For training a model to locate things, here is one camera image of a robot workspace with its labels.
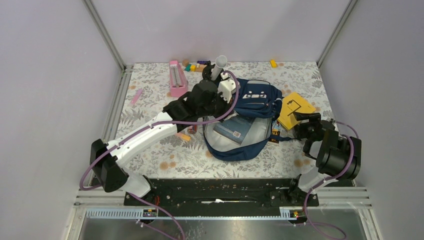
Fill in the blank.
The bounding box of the black round stand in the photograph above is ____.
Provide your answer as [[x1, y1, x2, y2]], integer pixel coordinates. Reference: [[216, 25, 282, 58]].
[[202, 64, 224, 86]]

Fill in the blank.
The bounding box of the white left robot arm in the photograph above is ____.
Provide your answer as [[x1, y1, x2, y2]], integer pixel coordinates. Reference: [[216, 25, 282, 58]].
[[89, 79, 239, 206]]

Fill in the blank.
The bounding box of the brown round block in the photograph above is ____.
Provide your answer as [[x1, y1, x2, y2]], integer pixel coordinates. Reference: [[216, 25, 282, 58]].
[[181, 59, 190, 67]]

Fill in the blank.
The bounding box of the orange yellow highlighter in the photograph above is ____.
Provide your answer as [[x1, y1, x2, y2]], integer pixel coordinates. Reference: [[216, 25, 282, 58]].
[[175, 132, 191, 142]]

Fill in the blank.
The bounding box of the navy blue backpack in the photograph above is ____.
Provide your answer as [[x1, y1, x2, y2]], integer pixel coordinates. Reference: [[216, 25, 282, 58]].
[[203, 79, 292, 162]]

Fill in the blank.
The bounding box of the wooden block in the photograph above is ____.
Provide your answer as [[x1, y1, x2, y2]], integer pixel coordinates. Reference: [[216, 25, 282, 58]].
[[194, 64, 208, 73]]

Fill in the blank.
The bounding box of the pink rack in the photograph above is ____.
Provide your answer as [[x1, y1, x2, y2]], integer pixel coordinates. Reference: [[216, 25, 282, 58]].
[[169, 60, 188, 98]]

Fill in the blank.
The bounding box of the yellow block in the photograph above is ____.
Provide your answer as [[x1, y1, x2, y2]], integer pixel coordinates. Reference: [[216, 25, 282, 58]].
[[269, 59, 278, 68]]

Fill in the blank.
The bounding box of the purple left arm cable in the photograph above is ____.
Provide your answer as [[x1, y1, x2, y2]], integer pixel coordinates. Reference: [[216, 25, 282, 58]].
[[79, 70, 241, 240]]

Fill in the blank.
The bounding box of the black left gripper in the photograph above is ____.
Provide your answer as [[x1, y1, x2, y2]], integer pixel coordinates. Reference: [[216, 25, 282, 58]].
[[198, 89, 234, 123]]

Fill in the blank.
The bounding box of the pink highlighter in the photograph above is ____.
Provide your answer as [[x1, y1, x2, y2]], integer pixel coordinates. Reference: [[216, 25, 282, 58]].
[[129, 88, 143, 106]]

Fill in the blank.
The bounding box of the white cylinder on stand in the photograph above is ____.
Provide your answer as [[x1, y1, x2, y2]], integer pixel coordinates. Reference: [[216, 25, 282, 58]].
[[210, 55, 228, 81]]

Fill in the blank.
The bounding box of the dark blue hardcover book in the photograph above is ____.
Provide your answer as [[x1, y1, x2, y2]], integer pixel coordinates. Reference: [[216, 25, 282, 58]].
[[213, 115, 256, 145]]

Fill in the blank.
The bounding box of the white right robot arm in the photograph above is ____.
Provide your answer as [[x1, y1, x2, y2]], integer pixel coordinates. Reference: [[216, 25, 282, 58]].
[[286, 112, 362, 206]]

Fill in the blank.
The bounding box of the treehouse paperback book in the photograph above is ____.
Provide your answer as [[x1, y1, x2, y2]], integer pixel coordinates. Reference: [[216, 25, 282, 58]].
[[268, 120, 282, 144]]

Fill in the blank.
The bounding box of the purple block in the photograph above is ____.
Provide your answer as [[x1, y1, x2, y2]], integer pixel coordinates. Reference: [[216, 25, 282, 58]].
[[196, 60, 211, 65]]

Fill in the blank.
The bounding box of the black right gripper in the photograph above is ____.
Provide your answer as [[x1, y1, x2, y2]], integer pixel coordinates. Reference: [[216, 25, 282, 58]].
[[293, 111, 322, 141]]

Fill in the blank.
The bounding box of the yellow paperback book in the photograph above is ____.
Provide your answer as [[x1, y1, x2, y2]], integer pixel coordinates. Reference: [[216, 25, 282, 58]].
[[277, 92, 316, 131]]

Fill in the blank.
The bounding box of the pink-capped marker tube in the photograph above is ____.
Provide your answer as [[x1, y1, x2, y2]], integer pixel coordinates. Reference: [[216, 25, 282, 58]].
[[187, 125, 198, 135]]

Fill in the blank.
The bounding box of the green block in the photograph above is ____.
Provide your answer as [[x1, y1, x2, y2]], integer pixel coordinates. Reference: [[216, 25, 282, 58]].
[[184, 64, 192, 72]]

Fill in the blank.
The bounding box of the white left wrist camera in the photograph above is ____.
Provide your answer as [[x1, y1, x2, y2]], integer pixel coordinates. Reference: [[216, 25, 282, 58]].
[[217, 73, 240, 104]]

